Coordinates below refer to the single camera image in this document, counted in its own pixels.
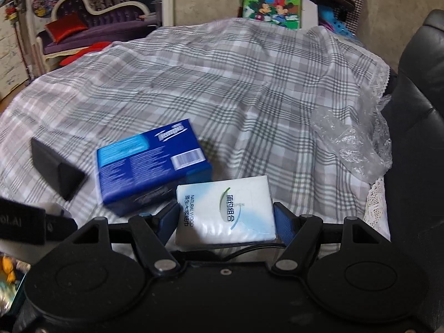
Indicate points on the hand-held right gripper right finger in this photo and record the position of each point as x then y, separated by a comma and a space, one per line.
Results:
283, 223

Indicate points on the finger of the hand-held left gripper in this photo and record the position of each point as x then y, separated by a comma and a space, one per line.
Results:
60, 228

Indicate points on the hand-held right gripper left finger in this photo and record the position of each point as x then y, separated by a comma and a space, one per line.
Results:
169, 220

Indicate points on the yellow orange item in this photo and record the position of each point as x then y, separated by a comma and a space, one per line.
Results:
7, 269

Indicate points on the white tissue pack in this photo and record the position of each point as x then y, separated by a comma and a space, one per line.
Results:
225, 211

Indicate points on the blue tissue pack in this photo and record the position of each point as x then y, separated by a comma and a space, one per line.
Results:
145, 166

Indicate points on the black rectangular box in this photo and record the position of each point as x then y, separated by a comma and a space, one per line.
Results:
52, 166

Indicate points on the white lace cloth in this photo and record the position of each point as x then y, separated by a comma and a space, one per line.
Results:
376, 208

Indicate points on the clear plastic bag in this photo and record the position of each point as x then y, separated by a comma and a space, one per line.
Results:
347, 145

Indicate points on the black leather chair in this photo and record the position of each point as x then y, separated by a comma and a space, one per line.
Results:
416, 111

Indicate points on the red cloth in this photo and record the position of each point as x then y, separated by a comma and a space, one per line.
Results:
86, 53

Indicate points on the purple sofa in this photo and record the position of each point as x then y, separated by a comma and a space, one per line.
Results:
100, 33

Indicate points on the red cushion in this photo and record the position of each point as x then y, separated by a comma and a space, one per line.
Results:
66, 27

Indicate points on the blue plastic basket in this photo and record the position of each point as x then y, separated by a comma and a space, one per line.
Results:
334, 22

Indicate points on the cartoon picture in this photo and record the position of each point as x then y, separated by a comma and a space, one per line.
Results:
270, 5

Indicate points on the houndstooth patterned board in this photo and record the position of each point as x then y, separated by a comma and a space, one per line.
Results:
350, 3

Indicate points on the round colourful wall decoration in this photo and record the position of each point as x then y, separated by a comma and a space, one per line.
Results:
44, 3

